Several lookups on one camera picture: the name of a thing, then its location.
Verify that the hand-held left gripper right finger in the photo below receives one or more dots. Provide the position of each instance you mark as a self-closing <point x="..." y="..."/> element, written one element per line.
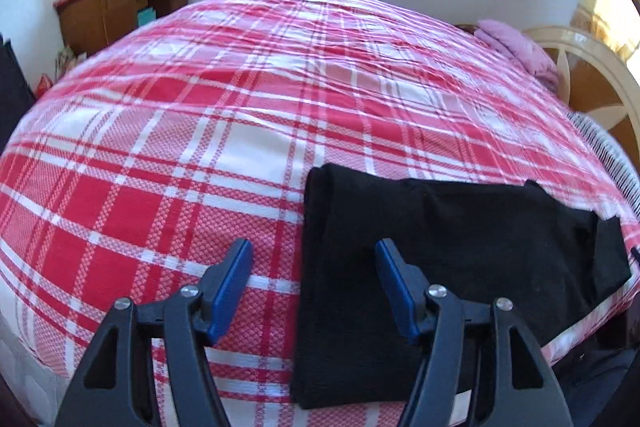
<point x="397" y="292"/>

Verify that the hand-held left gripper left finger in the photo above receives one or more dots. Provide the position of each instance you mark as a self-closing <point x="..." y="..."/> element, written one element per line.
<point x="231" y="287"/>

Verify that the black pants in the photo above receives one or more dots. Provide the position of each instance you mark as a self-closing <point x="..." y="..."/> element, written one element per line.
<point x="425" y="277"/>

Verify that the bed with red plaid sheet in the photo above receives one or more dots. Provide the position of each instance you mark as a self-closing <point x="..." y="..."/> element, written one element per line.
<point x="200" y="132"/>

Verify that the striped pillow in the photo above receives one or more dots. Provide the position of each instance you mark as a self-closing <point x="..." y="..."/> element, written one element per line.
<point x="612" y="157"/>

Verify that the pink folded blanket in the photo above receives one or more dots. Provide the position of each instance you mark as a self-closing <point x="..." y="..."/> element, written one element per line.
<point x="520" y="47"/>

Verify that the red plastic bag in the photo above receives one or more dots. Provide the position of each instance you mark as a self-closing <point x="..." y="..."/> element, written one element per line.
<point x="43" y="86"/>

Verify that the stack of boxes under desk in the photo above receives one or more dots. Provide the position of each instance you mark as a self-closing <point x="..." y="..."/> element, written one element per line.
<point x="146" y="16"/>

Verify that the black folding chair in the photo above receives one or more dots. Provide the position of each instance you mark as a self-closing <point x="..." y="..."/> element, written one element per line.
<point x="14" y="92"/>

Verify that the wooden sunburst headboard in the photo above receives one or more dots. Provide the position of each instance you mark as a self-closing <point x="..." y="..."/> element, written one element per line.
<point x="595" y="77"/>

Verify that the wooden desk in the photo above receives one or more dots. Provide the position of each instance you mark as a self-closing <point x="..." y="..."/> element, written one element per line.
<point x="115" y="7"/>

